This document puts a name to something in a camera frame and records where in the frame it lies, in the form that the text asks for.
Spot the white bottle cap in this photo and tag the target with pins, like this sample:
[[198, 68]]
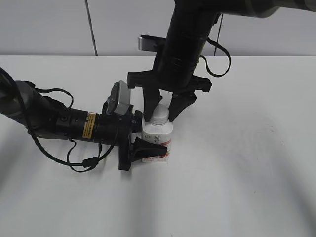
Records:
[[160, 115]]

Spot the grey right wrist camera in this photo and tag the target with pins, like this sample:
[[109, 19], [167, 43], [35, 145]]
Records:
[[150, 43]]

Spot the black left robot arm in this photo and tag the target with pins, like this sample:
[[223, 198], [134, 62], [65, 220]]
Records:
[[47, 118]]

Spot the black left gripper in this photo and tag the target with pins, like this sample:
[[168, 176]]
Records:
[[115, 130]]

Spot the white strawberry yogurt bottle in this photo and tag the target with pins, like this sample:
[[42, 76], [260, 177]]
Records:
[[157, 134]]

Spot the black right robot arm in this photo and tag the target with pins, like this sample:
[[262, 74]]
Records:
[[178, 53]]

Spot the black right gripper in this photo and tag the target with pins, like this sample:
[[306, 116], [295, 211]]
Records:
[[170, 73]]

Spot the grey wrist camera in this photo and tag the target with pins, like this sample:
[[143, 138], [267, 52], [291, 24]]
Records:
[[119, 99], [150, 43]]

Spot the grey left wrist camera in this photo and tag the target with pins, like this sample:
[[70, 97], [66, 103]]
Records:
[[119, 99]]

